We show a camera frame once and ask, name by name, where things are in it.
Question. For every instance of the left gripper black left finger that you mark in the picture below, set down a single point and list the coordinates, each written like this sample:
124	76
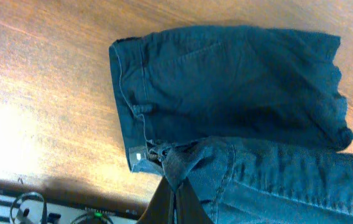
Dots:
161	207

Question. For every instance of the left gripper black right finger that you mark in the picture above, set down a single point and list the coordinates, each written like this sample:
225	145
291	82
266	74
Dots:
188	209

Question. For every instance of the navy blue shorts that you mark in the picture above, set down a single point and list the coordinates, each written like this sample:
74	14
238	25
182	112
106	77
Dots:
251	116

